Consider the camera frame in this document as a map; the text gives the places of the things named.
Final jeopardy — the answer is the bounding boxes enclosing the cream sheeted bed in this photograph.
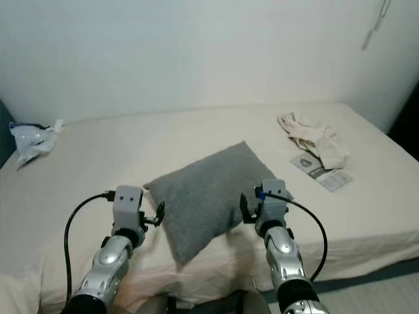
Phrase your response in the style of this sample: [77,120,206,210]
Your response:
[0,101,419,314]

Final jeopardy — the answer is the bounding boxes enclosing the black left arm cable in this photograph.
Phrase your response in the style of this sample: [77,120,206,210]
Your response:
[64,190,116,303]

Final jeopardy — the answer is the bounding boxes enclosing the white grey printed booklet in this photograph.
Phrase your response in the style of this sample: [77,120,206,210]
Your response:
[291,153,354,193]

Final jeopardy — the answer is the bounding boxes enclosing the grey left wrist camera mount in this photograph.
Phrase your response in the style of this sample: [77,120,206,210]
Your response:
[112,185,143,231]

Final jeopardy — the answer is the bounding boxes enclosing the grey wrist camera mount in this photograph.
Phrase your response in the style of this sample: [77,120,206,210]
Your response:
[112,185,143,231]
[259,179,289,223]

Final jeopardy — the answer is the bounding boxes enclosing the white wardrobe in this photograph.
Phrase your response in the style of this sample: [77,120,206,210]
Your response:
[344,0,419,131]

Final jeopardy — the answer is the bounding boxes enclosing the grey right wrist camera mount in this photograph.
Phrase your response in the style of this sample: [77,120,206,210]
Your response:
[259,179,289,223]

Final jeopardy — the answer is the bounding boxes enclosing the grey pillow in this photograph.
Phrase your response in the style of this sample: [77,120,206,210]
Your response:
[144,141,277,266]

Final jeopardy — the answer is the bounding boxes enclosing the crumpled cream garment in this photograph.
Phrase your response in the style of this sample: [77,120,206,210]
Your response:
[277,112,352,171]

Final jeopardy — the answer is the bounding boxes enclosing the crumpled clear plastic bag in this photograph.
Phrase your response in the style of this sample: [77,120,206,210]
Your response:
[10,119,65,168]

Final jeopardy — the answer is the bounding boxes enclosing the dark grey robot legs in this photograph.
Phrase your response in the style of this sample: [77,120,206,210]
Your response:
[141,291,270,314]

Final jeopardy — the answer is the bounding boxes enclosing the silver wardrobe handle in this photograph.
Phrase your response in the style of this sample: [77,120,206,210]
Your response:
[361,0,393,52]

